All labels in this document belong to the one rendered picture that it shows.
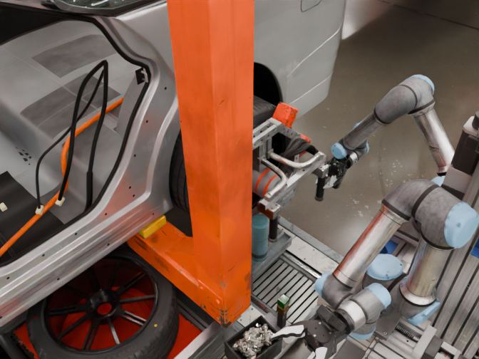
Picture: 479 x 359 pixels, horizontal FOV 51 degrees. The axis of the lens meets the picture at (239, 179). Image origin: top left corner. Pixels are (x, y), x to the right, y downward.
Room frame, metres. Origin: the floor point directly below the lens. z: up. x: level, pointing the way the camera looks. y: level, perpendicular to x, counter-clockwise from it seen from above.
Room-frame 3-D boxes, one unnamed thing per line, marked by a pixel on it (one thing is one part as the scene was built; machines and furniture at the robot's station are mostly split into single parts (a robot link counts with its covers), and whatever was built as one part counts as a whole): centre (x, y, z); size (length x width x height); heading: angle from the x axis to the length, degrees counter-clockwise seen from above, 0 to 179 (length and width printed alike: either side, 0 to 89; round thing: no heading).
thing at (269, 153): (1.70, -0.25, 1.03); 0.19 x 0.18 x 0.11; 47
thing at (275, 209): (1.45, -0.12, 0.93); 0.09 x 0.05 x 0.05; 47
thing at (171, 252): (1.47, 0.31, 0.69); 0.52 x 0.17 x 0.35; 47
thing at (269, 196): (1.55, -0.11, 1.03); 0.19 x 0.18 x 0.11; 47
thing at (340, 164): (1.77, -0.47, 0.86); 0.12 x 0.08 x 0.09; 137
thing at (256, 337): (1.04, -0.05, 0.51); 0.20 x 0.14 x 0.13; 128
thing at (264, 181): (1.66, -0.14, 0.85); 0.21 x 0.14 x 0.14; 47
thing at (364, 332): (0.81, -0.35, 1.12); 0.11 x 0.08 x 0.11; 36
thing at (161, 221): (1.58, 0.44, 0.71); 0.14 x 0.14 x 0.05; 47
